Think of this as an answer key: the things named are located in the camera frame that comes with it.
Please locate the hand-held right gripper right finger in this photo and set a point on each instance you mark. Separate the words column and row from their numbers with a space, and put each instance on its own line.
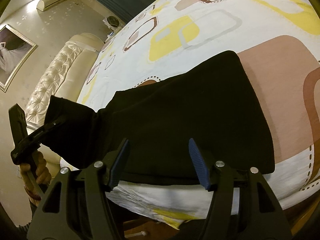
column 197, row 165

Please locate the small white desk fan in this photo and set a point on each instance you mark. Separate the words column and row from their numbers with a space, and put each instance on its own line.
column 111, row 21

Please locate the white patterned bed sheet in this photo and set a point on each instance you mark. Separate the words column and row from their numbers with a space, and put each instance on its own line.
column 200, row 30

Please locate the black studded pants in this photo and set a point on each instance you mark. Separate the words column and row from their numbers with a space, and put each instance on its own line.
column 175, row 117

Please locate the person's left forearm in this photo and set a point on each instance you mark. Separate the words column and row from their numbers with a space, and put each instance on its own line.
column 31, row 212

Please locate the cream tufted headboard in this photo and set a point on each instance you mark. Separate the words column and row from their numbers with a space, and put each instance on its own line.
column 57, row 75

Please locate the framed wall picture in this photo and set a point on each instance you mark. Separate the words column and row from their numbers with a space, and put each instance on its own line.
column 13, row 55

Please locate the white wall air conditioner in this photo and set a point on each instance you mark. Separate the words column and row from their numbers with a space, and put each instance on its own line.
column 51, row 0

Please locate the person's left hand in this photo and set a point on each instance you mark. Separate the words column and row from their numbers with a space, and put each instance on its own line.
column 42, row 170

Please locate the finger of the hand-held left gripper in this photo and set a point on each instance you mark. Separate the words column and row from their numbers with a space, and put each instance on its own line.
column 47, row 130

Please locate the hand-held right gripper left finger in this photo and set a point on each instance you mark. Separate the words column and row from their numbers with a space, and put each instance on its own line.
column 118, row 165

